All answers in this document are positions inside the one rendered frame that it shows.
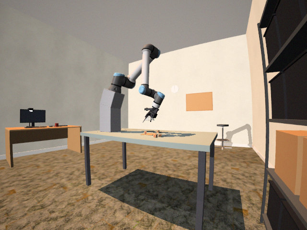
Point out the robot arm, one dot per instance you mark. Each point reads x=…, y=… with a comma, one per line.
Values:
x=149, y=53

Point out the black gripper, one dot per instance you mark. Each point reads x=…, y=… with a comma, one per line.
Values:
x=152, y=114

